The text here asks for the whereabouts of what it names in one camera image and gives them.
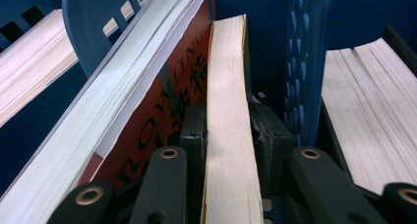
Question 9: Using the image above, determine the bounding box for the yellow book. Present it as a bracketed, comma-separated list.
[200, 14, 265, 224]

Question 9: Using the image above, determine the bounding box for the black book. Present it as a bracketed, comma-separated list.
[316, 26, 417, 198]

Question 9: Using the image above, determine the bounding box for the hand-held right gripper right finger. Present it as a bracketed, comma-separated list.
[250, 100, 295, 198]

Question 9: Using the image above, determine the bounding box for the blue file rack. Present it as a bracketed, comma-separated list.
[0, 0, 417, 224]

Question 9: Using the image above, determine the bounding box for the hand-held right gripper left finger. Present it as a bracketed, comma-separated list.
[179, 102, 209, 189]

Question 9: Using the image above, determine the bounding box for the blue illustrated book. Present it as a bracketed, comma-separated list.
[0, 0, 217, 224]

